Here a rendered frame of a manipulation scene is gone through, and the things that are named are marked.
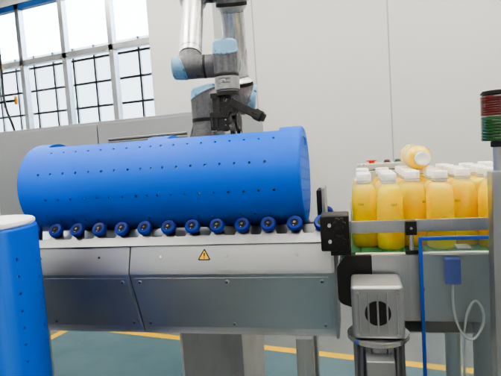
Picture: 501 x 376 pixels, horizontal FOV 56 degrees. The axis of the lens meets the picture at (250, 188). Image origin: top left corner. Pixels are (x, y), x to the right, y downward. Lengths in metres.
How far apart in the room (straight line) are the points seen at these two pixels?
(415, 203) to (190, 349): 1.11
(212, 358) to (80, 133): 2.24
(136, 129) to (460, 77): 2.43
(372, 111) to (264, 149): 2.79
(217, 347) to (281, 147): 0.92
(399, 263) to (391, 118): 2.88
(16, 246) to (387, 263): 0.90
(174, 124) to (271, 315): 2.03
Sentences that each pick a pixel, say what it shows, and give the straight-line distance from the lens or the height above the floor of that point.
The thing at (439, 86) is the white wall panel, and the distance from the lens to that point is 4.01.
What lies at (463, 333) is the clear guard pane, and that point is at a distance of 1.24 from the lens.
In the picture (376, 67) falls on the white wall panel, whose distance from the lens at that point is 4.08.
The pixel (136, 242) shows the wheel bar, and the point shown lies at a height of 0.92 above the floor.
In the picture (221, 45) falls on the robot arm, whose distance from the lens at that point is 1.45.
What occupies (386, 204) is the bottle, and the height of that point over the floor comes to 1.02.
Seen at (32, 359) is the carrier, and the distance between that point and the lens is 1.36.
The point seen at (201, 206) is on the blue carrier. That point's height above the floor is 1.02.
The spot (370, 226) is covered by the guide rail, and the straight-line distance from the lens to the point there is 1.21.
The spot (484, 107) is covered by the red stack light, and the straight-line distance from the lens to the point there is 1.06.
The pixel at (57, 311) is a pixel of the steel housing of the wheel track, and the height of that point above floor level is 0.70.
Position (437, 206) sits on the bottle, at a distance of 1.25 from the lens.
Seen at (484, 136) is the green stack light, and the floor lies 1.17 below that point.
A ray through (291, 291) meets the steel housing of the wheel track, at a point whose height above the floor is 0.77.
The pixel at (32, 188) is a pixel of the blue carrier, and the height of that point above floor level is 1.10.
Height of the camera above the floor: 1.17
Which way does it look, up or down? 5 degrees down
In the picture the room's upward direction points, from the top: 4 degrees counter-clockwise
